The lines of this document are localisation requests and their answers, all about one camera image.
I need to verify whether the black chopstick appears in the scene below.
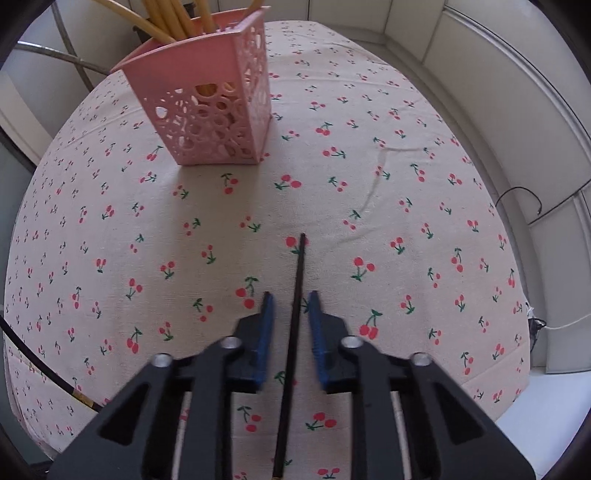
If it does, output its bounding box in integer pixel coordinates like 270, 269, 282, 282
272, 233, 308, 480

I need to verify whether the cherry print tablecloth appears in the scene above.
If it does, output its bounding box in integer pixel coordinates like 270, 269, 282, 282
2, 19, 532, 480

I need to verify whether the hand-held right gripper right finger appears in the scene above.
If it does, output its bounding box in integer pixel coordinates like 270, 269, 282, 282
307, 291, 536, 480

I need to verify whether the pink perforated chopstick holder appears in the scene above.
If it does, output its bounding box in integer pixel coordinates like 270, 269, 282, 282
111, 6, 273, 166

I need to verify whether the thin black cable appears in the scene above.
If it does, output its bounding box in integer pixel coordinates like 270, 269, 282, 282
495, 180, 591, 227

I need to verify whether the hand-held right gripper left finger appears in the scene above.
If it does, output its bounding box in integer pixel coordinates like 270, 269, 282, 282
46, 291, 275, 480

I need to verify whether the grey metal pole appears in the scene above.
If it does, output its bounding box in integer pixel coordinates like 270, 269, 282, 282
52, 0, 93, 89

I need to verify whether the black cable with gold connector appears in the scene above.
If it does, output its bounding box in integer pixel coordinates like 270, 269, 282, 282
0, 318, 103, 412

